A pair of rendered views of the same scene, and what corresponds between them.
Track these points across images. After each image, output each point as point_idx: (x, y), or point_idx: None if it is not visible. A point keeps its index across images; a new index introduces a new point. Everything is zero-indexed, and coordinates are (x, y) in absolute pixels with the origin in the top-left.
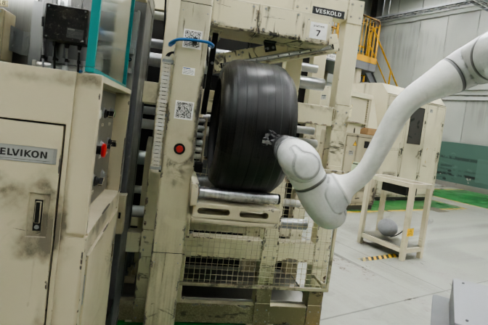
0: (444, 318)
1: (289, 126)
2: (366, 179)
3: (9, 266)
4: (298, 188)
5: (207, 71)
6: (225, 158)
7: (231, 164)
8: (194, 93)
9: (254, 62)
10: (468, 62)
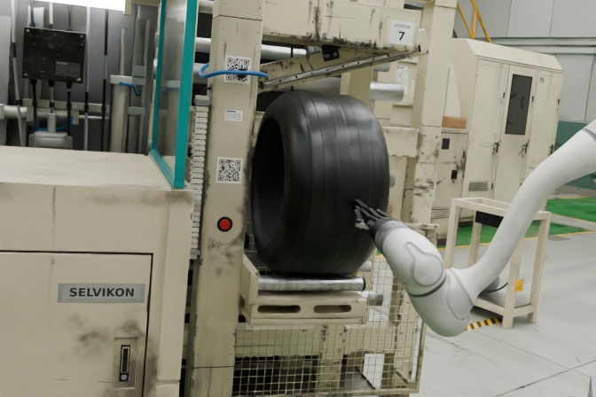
0: None
1: (380, 191)
2: (493, 276)
3: None
4: (414, 292)
5: None
6: (296, 239)
7: (304, 246)
8: (243, 145)
9: (323, 95)
10: None
